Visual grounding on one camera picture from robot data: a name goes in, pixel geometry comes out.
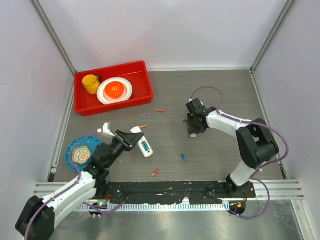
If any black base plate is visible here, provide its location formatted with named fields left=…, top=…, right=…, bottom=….
left=104, top=181, right=256, bottom=205

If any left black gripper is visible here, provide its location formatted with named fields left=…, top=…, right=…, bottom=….
left=105, top=129, right=143, bottom=168

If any green battery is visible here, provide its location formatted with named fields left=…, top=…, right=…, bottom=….
left=142, top=141, right=152, bottom=153

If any white slotted cable duct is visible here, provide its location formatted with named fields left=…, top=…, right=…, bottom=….
left=79, top=201, right=230, bottom=212

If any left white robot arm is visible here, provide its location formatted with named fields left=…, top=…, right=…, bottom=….
left=15, top=126, right=144, bottom=240

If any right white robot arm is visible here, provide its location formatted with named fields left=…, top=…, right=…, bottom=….
left=186, top=98, right=279, bottom=198

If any white remote control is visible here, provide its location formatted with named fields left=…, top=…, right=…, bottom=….
left=130, top=126, right=154, bottom=158

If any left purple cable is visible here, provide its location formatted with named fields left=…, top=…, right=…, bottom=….
left=24, top=132, right=127, bottom=240

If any blue patterned plate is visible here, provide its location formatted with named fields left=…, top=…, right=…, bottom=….
left=64, top=135, right=102, bottom=173

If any yellow mug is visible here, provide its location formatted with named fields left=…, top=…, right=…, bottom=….
left=82, top=74, right=102, bottom=95

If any red orange battery lower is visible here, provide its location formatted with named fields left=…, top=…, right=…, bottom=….
left=151, top=169, right=160, bottom=176

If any blue battery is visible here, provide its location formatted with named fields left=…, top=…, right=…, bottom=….
left=141, top=141, right=150, bottom=153
left=181, top=154, right=187, bottom=163

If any red plastic bin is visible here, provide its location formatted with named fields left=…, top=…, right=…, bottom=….
left=74, top=61, right=154, bottom=116

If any white paper plate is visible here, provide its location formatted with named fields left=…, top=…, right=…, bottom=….
left=96, top=77, right=133, bottom=105

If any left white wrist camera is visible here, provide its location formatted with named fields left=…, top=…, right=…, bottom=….
left=97, top=122, right=116, bottom=139

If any orange bowl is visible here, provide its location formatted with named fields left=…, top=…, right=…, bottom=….
left=104, top=81, right=125, bottom=98

